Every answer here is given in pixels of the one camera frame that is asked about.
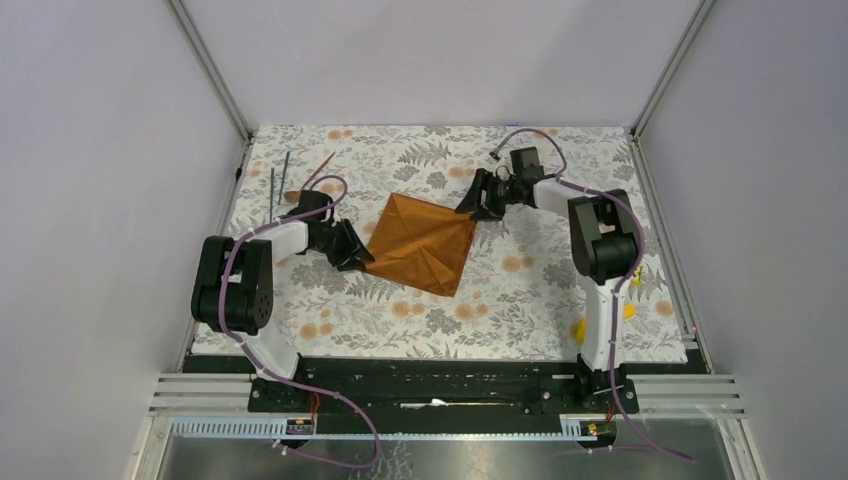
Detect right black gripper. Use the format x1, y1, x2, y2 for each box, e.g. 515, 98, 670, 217
454, 168, 522, 223

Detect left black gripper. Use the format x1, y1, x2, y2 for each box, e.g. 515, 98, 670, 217
312, 217, 373, 270

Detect orange cloth napkin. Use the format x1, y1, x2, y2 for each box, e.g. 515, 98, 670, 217
366, 193, 476, 297

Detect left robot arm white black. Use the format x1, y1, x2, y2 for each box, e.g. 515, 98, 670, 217
190, 190, 374, 411

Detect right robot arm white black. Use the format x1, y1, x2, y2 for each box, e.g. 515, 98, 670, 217
455, 147, 644, 372

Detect floral patterned table mat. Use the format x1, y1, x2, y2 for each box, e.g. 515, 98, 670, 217
228, 126, 649, 370

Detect brown wooden spoon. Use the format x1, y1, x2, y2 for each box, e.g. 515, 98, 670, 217
283, 152, 336, 203

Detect dark teal chopstick right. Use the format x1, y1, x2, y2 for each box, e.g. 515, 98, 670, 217
277, 151, 291, 205

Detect dark teal chopstick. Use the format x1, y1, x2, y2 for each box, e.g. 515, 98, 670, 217
268, 167, 276, 222
277, 151, 291, 205

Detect dark teal chopstick left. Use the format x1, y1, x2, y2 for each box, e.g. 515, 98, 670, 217
268, 167, 276, 222

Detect yellow cylinder block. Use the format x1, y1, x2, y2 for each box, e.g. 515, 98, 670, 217
571, 318, 587, 345

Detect yellow cube block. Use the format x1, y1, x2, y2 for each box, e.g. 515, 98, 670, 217
623, 304, 637, 320

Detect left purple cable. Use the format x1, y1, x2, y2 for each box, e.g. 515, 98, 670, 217
217, 174, 384, 470

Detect purple cable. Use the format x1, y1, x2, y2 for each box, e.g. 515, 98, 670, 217
490, 128, 696, 464
217, 174, 384, 470

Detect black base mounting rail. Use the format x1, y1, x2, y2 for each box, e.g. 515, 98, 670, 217
248, 357, 640, 435

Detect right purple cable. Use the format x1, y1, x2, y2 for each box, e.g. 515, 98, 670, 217
490, 128, 696, 464

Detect left aluminium frame post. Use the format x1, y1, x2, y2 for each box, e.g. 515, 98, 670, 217
165, 0, 255, 148

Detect aluminium frame post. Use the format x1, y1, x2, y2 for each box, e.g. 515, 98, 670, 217
165, 0, 255, 148
630, 0, 717, 139

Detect right aluminium frame post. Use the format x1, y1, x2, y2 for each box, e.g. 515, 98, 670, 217
630, 0, 717, 139

